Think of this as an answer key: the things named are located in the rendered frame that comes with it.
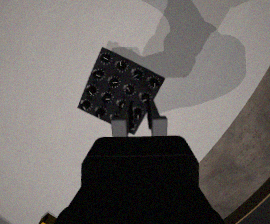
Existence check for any black knob box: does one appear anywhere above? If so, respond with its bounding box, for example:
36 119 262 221
78 47 164 135

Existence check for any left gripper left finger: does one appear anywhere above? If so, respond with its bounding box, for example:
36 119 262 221
111 101 132 137

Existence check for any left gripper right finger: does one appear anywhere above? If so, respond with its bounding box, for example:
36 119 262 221
147 100 168 136

